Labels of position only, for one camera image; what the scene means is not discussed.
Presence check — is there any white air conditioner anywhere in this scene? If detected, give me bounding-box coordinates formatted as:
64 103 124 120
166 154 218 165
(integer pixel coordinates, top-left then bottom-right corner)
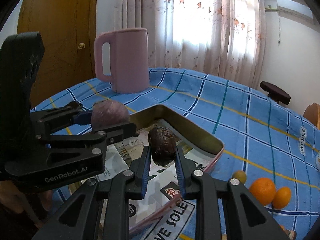
276 0 314 24

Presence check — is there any sheer floral curtain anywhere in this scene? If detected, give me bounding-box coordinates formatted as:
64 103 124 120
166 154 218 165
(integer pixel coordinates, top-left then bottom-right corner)
114 0 266 88

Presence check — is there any brass door knob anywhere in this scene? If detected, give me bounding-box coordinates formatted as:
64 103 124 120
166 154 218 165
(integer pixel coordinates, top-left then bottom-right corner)
78 42 86 50

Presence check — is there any small green-brown fruit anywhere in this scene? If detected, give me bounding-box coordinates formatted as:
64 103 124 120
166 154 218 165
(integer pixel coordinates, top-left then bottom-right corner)
232 170 247 184

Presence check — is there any small dark fruit piece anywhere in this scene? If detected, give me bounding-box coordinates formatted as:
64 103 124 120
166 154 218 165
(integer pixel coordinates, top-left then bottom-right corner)
285 229 297 240

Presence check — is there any pink metal tin box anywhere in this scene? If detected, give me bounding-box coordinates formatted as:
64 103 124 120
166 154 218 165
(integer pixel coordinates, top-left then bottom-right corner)
96 105 224 235

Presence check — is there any pink plastic pitcher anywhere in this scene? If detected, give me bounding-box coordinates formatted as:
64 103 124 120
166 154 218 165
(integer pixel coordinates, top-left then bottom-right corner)
94 28 149 94

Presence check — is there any blue plaid tablecloth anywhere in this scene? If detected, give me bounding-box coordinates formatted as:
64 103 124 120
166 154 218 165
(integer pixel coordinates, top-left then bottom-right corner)
34 68 319 239

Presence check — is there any orange wooden chair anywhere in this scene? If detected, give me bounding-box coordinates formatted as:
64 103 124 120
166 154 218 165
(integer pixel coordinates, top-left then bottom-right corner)
303 103 320 129

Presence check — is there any dark brown wrinkled fruit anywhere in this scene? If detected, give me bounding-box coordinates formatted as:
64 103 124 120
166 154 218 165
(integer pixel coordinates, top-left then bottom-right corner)
148 126 176 166

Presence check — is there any wooden door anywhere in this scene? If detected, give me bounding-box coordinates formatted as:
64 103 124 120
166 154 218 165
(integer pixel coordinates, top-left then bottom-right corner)
17 0 97 107

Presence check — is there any purple round fruit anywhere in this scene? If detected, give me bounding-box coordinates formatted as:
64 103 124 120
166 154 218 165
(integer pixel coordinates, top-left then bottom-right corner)
91 100 130 131

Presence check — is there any dark round stool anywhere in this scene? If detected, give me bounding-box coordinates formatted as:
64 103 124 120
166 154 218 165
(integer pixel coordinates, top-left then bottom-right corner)
260 81 291 105

